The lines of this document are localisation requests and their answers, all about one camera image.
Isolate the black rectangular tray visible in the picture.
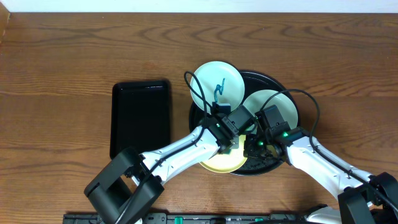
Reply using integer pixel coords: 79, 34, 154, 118
109, 80, 172, 158

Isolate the yellow plate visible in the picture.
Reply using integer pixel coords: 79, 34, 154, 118
200, 135, 247, 173

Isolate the left black cable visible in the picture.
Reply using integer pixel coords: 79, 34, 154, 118
114, 70, 218, 224

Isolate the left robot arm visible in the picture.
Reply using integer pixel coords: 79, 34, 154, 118
84, 114, 252, 223

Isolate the light blue plate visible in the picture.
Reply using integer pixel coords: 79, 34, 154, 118
194, 61, 245, 114
243, 90, 299, 129

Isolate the light blue plate top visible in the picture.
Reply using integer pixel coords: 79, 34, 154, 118
194, 61, 245, 114

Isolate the right black cable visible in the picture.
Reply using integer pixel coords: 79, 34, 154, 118
257, 88, 398, 212

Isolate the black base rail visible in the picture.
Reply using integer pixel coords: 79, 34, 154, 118
62, 213, 305, 224

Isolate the light blue plate right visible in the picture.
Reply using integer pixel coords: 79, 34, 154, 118
243, 90, 299, 129

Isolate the black cable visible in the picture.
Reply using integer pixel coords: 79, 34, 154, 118
114, 70, 218, 224
257, 88, 398, 212

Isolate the green scrubbing sponge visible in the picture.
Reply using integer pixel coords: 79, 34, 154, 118
221, 148, 232, 154

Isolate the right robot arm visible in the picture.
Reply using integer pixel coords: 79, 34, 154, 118
244, 127, 397, 223

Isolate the round black serving tray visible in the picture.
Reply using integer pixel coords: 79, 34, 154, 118
189, 70, 286, 176

